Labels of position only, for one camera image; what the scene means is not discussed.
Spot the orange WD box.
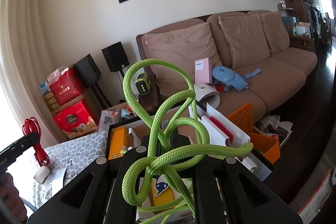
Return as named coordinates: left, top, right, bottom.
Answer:
left=108, top=126, right=131, bottom=160

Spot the yellow checkered envelope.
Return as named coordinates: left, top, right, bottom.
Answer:
left=149, top=182, right=181, bottom=207

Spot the brown sofa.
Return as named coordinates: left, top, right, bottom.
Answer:
left=137, top=10, right=317, bottom=121

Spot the left hand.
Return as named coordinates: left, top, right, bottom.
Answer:
left=1, top=173, right=27, bottom=223

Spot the left black speaker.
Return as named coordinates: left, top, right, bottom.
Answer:
left=73, top=54, right=101, bottom=88

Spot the red tea gift bag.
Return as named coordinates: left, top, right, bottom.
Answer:
left=49, top=67, right=84, bottom=106

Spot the orange plastic crate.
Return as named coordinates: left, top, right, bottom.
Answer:
left=227, top=103, right=280, bottom=164

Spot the pink booklet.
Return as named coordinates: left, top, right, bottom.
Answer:
left=194, top=58, right=213, bottom=84

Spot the green cord lanyard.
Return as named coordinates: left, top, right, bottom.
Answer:
left=121, top=58, right=254, bottom=224

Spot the grey patterned blanket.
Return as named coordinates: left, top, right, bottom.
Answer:
left=30, top=131, right=108, bottom=208

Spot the red ribbon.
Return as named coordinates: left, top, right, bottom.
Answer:
left=22, top=117, right=50, bottom=166

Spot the blue whale sticker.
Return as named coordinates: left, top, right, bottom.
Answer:
left=152, top=175, right=169, bottom=197

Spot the white helmet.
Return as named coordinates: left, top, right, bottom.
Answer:
left=194, top=83, right=220, bottom=108

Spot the green black lantern device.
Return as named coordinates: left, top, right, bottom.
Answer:
left=135, top=72, right=150, bottom=95

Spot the blue plush toy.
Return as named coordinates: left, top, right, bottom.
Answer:
left=212, top=66, right=261, bottom=92

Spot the red collection gift box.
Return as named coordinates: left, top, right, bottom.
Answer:
left=54, top=99, right=98, bottom=139

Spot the white cardboard box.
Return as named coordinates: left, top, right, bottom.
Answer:
left=128, top=103, right=258, bottom=224

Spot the cream curtain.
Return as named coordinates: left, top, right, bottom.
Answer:
left=1, top=0, right=64, bottom=148

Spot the white paper card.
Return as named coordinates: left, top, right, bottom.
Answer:
left=45, top=167, right=67, bottom=197

